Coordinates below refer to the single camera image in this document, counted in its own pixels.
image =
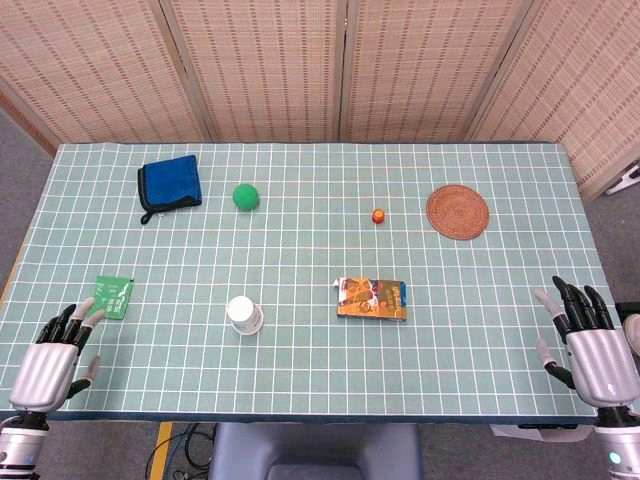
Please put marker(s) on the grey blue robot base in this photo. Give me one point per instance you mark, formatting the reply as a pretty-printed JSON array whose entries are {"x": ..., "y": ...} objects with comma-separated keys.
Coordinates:
[{"x": 315, "y": 450}]

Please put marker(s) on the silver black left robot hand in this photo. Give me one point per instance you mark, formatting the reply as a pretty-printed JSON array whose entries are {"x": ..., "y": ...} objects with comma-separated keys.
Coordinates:
[{"x": 42, "y": 372}]

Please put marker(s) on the orange blue carton box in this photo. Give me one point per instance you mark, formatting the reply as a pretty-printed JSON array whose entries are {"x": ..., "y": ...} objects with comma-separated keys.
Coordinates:
[{"x": 372, "y": 298}]

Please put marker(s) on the green snack packet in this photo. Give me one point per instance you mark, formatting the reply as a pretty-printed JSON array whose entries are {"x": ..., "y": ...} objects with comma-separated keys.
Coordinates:
[{"x": 114, "y": 295}]

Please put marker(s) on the green grid tablecloth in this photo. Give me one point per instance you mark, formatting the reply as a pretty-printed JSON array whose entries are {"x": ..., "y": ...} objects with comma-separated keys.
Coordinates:
[{"x": 320, "y": 370}]

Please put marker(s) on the round woven rattan coaster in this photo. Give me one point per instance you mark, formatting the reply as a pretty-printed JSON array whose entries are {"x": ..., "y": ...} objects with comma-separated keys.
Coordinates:
[{"x": 457, "y": 212}]

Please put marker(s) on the paper cup with blue flower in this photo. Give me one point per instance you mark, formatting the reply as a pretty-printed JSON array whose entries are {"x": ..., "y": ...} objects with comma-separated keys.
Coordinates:
[{"x": 240, "y": 309}]

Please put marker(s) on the orange red bottle cap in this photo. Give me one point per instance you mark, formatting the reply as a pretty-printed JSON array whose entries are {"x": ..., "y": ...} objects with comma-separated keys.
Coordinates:
[{"x": 378, "y": 216}]

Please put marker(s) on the white stand foot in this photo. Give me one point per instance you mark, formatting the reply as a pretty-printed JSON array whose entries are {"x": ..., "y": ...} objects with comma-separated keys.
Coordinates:
[{"x": 625, "y": 181}]

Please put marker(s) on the blue fabric pouch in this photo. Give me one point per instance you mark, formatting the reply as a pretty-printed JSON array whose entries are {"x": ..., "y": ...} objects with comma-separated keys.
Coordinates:
[{"x": 172, "y": 182}]

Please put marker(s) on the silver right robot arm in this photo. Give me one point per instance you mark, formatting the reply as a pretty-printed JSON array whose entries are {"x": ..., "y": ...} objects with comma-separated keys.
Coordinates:
[{"x": 617, "y": 445}]

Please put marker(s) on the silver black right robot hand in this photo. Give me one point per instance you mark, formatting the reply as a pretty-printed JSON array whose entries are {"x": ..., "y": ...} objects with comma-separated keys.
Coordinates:
[{"x": 600, "y": 360}]

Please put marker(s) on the bamboo folding screen panel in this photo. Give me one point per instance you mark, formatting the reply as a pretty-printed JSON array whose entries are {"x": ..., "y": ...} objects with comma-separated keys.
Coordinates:
[
  {"x": 90, "y": 70},
  {"x": 580, "y": 85},
  {"x": 430, "y": 65},
  {"x": 265, "y": 65}
]

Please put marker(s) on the white shoe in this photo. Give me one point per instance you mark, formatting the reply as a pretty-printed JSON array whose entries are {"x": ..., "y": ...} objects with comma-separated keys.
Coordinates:
[{"x": 633, "y": 335}]

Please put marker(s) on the green ball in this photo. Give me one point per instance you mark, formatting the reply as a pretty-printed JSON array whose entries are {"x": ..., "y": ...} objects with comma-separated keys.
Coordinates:
[{"x": 245, "y": 197}]

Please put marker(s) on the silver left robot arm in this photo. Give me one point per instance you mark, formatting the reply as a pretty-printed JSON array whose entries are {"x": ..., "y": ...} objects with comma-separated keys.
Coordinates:
[{"x": 20, "y": 445}]

